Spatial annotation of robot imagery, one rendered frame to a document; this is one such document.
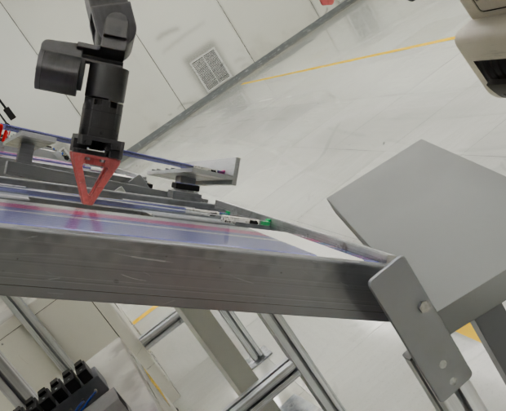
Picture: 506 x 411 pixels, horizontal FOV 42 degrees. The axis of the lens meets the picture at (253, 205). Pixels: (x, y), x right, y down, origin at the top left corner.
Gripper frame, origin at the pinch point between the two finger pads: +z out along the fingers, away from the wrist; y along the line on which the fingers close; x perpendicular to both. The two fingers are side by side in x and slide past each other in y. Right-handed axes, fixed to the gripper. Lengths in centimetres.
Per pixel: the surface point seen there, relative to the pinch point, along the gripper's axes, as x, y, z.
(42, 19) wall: 3, -773, -147
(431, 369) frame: 33, 42, 9
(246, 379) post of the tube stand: 54, -55, 45
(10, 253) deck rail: -10.3, 37.7, 2.6
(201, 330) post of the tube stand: 39, -55, 33
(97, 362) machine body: 10.2, -27.2, 33.6
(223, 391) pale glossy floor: 66, -102, 66
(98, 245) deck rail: -2.9, 37.7, 1.0
